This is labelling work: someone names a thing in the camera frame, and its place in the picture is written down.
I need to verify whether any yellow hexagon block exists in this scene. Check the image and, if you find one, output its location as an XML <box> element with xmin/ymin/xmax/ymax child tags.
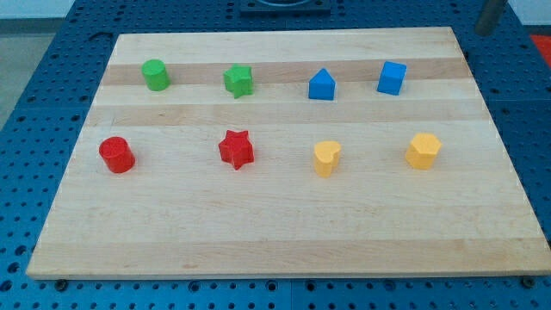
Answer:
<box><xmin>405</xmin><ymin>133</ymin><xmax>443</xmax><ymax>170</ymax></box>

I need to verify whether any wooden board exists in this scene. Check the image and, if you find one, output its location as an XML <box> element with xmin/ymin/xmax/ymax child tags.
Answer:
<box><xmin>27</xmin><ymin>27</ymin><xmax>550</xmax><ymax>280</ymax></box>

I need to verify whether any grey metal cylinder post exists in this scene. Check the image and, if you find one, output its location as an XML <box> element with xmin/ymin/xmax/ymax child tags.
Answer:
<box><xmin>474</xmin><ymin>0</ymin><xmax>508</xmax><ymax>37</ymax></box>

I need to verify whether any red cylinder block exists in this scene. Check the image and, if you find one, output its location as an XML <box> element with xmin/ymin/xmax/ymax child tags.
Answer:
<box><xmin>98</xmin><ymin>136</ymin><xmax>135</xmax><ymax>173</ymax></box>

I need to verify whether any green cylinder block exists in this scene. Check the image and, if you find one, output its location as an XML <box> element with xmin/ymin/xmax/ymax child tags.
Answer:
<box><xmin>141</xmin><ymin>59</ymin><xmax>170</xmax><ymax>91</ymax></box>

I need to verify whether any blue pentagon house block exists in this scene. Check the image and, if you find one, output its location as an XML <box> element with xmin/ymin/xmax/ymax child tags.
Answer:
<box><xmin>308</xmin><ymin>68</ymin><xmax>337</xmax><ymax>101</ymax></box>

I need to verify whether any yellow heart block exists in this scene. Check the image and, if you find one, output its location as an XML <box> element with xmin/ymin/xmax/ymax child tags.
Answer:
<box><xmin>313</xmin><ymin>140</ymin><xmax>342</xmax><ymax>178</ymax></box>

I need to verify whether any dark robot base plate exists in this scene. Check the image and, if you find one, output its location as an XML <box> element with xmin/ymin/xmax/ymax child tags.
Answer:
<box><xmin>238</xmin><ymin>0</ymin><xmax>332</xmax><ymax>16</ymax></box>

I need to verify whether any red star block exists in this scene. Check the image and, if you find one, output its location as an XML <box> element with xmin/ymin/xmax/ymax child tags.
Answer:
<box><xmin>219</xmin><ymin>130</ymin><xmax>255</xmax><ymax>171</ymax></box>

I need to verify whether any green star block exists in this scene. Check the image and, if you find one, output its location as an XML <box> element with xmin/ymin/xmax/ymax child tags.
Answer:
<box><xmin>223</xmin><ymin>64</ymin><xmax>254</xmax><ymax>99</ymax></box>

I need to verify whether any blue cube block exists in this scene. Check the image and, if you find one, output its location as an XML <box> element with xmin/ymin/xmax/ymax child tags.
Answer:
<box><xmin>377</xmin><ymin>61</ymin><xmax>407</xmax><ymax>96</ymax></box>

